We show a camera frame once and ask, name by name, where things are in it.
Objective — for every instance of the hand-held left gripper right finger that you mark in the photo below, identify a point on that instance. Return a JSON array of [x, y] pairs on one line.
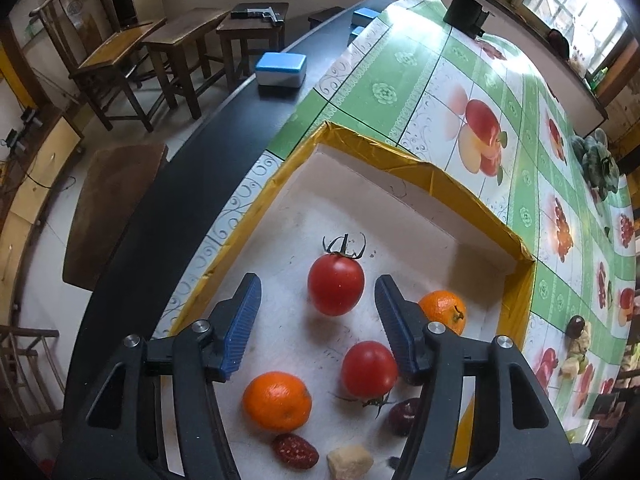
[[397, 330]]

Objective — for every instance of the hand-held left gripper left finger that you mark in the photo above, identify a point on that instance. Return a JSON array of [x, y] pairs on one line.
[[242, 325]]

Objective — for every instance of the red tomato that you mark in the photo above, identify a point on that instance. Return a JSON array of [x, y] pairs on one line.
[[335, 282], [369, 367]]

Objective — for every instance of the orange mandarin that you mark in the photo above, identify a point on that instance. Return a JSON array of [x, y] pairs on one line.
[[445, 310], [277, 400]]

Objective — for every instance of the yellow cardboard box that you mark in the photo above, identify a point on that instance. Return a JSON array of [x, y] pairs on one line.
[[400, 240]]

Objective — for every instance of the brown wooden bench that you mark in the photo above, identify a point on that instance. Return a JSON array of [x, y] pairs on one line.
[[115, 210]]

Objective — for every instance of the wooden chair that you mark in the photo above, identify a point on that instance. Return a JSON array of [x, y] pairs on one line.
[[25, 360]]

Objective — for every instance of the yellow wooden cabinet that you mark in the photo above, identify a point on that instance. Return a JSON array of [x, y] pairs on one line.
[[35, 200]]

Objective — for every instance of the green leafy cabbage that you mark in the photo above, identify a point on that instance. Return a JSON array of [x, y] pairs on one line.
[[597, 165]]

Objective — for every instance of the blue and white box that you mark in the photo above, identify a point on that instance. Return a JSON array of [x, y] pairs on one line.
[[356, 31], [365, 16], [281, 67]]

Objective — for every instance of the dark wooden stool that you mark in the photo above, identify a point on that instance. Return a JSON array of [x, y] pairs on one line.
[[325, 14], [252, 25], [187, 35]]

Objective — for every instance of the small black device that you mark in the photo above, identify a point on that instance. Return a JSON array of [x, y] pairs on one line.
[[31, 119], [11, 140]]

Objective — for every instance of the wooden armchair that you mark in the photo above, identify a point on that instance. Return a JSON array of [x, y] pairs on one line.
[[107, 50]]

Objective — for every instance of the grey and black tool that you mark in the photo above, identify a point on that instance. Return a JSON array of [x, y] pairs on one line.
[[257, 11]]

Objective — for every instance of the green bottle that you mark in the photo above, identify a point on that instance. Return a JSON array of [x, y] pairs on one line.
[[597, 77]]

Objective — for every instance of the white plastic bag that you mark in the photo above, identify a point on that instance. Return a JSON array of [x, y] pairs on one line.
[[580, 62]]

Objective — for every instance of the black stand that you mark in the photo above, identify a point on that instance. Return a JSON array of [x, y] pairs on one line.
[[465, 10]]

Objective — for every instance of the dark cap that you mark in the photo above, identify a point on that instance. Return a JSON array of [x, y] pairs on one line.
[[557, 42]]

